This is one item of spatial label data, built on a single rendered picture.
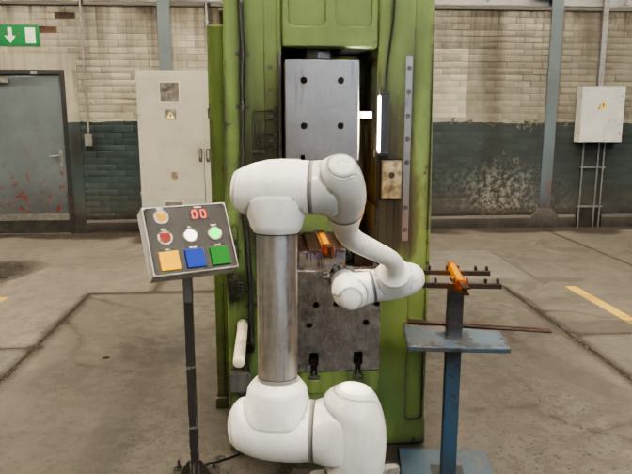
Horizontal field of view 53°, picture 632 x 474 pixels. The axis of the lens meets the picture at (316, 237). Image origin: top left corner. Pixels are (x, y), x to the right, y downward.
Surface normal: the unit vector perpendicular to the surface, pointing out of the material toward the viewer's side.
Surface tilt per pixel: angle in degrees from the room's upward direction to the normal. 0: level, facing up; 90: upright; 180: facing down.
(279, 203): 94
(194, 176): 90
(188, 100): 90
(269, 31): 90
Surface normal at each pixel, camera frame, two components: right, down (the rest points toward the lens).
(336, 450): -0.15, 0.20
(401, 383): 0.07, 0.18
